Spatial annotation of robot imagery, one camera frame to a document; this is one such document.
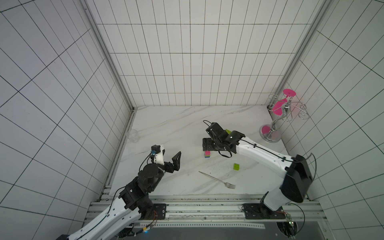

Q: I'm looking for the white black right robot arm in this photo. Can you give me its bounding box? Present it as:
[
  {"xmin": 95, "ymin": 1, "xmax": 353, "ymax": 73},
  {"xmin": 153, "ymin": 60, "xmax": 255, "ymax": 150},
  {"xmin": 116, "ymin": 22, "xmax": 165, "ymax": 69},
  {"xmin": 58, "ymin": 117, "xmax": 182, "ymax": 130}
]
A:
[{"xmin": 203, "ymin": 120, "xmax": 314, "ymax": 214}]

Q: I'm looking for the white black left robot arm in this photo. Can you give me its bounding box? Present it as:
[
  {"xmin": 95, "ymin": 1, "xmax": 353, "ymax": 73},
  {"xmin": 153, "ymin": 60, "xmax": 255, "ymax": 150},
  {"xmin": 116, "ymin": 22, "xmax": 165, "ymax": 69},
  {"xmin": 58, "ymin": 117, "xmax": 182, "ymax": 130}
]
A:
[{"xmin": 58, "ymin": 152, "xmax": 182, "ymax": 240}]

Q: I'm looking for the silver metal fork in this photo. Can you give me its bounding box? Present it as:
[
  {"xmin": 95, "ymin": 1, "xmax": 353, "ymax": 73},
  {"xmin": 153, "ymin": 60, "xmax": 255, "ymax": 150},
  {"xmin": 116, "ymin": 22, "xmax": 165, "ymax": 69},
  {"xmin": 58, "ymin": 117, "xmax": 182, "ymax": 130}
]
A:
[{"xmin": 199, "ymin": 171, "xmax": 236, "ymax": 189}]

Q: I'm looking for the clear glass cup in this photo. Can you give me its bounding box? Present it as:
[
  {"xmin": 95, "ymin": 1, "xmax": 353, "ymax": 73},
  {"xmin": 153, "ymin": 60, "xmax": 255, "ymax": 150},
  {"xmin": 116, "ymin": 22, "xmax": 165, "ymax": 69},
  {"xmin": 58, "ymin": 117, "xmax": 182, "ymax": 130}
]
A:
[{"xmin": 127, "ymin": 129, "xmax": 140, "ymax": 143}]

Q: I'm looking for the chrome pink cup stand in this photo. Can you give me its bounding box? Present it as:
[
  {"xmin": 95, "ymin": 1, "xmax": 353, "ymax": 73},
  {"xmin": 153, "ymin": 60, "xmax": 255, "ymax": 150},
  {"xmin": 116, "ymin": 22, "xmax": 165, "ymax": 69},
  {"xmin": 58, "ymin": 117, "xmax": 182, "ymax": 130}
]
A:
[{"xmin": 259, "ymin": 89, "xmax": 310, "ymax": 143}]

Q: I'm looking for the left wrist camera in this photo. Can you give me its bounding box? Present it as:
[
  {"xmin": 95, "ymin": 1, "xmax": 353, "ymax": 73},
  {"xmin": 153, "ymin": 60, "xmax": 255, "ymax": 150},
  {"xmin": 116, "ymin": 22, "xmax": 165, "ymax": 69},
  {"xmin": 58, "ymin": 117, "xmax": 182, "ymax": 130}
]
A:
[{"xmin": 151, "ymin": 145, "xmax": 165, "ymax": 166}]

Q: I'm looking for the aluminium mounting rail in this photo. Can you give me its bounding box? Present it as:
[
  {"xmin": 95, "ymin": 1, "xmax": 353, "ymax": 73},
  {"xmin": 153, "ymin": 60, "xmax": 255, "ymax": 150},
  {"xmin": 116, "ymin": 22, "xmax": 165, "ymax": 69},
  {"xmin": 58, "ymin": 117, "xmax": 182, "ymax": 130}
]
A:
[{"xmin": 83, "ymin": 194, "xmax": 329, "ymax": 230}]

